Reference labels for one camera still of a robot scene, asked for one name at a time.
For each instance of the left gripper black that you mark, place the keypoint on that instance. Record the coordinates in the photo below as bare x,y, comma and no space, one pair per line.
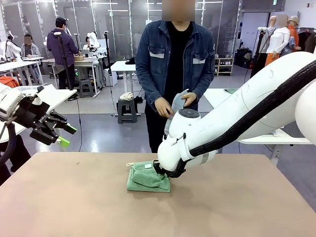
33,113

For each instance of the green towel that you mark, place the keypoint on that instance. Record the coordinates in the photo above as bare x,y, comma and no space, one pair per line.
230,90
145,180

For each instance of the gray towel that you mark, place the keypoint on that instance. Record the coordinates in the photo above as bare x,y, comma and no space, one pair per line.
176,102

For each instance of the person's left denim forearm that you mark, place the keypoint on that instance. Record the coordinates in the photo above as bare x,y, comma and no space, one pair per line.
203,89

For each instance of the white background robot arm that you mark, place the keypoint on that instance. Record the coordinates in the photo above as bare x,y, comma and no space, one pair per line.
11,48
93,39

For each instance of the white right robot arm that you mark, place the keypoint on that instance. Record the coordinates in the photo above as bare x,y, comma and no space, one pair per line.
222,118

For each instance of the person's right hand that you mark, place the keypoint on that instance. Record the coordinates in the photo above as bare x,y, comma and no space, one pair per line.
163,107

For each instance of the person's left hand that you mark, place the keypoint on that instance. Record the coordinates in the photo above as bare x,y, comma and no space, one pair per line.
191,98

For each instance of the white side table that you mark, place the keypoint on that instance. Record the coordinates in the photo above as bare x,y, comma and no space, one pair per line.
59,95
259,140

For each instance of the translucent plastic storage bin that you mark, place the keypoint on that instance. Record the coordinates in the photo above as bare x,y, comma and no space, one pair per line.
27,89

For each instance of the gray plastic step stool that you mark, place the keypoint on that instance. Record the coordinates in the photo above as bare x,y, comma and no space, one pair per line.
86,81
127,103

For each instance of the orange garment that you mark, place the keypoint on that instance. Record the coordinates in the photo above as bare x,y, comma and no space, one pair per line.
8,81

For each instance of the white workbench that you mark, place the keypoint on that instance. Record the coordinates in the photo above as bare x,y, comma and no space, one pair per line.
14,66

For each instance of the cardboard box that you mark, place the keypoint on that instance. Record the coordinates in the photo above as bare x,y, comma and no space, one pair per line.
79,58

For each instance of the white computer case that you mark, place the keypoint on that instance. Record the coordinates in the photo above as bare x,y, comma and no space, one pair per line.
112,79

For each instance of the cream cloth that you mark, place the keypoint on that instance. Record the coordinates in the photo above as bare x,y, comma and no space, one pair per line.
126,96

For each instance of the seated person gray jacket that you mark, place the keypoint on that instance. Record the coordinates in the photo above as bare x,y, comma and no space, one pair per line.
30,50

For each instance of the man in purple jacket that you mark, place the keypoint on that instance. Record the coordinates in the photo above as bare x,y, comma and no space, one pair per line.
61,47

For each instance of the white office desk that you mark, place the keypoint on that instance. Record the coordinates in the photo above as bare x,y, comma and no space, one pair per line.
123,66

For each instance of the seated person white shirt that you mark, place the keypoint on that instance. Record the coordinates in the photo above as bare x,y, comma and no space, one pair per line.
87,39

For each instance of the black tripod with white head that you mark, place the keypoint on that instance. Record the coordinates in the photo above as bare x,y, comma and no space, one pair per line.
57,33

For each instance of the black cloth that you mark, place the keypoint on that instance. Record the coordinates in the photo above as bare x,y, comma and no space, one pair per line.
130,61

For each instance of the person in denim jacket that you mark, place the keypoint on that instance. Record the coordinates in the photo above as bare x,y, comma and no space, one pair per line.
177,61

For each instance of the wooden shoe shelf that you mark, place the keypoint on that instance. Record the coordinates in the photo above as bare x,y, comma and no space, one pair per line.
224,66

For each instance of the black luggage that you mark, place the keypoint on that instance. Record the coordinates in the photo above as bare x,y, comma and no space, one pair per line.
243,58

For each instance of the mannequin with gray top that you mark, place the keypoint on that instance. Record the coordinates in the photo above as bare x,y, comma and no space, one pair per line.
264,42

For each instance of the mannequin with tan hat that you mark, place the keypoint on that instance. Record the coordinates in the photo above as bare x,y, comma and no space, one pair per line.
292,33

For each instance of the clothes rack with dark garments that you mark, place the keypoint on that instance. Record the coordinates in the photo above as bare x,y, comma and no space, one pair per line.
309,42

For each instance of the metal frame workbench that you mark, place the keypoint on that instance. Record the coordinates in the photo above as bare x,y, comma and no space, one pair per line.
86,63

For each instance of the black camera pole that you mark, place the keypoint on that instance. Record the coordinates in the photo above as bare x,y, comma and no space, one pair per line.
107,47

